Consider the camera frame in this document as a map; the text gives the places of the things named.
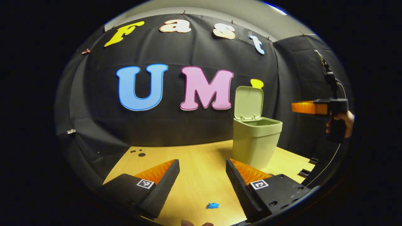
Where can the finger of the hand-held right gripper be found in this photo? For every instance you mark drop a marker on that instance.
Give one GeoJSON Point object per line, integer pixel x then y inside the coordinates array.
{"type": "Point", "coordinates": [309, 107]}

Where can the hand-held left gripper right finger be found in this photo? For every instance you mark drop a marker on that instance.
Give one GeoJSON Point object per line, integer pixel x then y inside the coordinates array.
{"type": "Point", "coordinates": [241, 191]}

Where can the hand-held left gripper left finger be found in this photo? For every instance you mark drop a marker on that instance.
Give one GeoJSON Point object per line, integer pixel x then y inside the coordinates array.
{"type": "Point", "coordinates": [165, 188]}

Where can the blue paper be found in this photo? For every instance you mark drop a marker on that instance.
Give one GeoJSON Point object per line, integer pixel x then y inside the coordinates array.
{"type": "Point", "coordinates": [213, 205]}

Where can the green desktop garbage bin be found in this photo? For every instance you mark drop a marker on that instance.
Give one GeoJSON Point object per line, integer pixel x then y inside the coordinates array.
{"type": "Point", "coordinates": [254, 141]}

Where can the wooden desktop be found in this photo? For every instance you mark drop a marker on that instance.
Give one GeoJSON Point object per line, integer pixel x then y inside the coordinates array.
{"type": "Point", "coordinates": [201, 169]}

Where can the black table clamp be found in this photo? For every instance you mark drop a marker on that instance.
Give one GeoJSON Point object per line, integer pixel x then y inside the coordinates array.
{"type": "Point", "coordinates": [304, 173]}
{"type": "Point", "coordinates": [313, 161]}

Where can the black backdrop cloth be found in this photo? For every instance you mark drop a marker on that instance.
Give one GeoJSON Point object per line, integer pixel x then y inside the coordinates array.
{"type": "Point", "coordinates": [188, 125]}

